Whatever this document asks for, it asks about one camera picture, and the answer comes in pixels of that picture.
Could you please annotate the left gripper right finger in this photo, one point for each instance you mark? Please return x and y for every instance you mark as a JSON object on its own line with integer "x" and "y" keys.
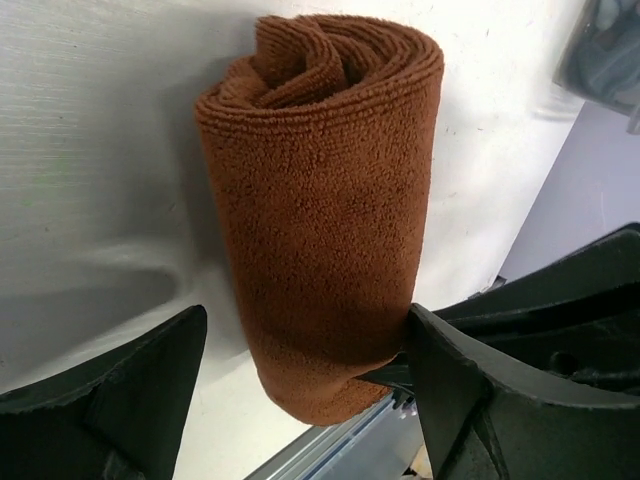
{"x": 486, "y": 415}

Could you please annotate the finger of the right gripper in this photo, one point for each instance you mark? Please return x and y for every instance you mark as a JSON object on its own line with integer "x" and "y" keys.
{"x": 570, "y": 329}

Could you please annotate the brown towel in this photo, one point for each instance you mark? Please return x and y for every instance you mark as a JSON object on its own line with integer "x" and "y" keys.
{"x": 319, "y": 148}

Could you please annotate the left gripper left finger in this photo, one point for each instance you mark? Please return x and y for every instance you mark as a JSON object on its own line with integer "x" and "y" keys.
{"x": 120, "y": 415}

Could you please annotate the aluminium front rail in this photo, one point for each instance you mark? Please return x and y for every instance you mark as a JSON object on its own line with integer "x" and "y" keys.
{"x": 380, "y": 443}

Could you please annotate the clear grey plastic bin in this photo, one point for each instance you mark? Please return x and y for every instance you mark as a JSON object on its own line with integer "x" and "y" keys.
{"x": 600, "y": 62}

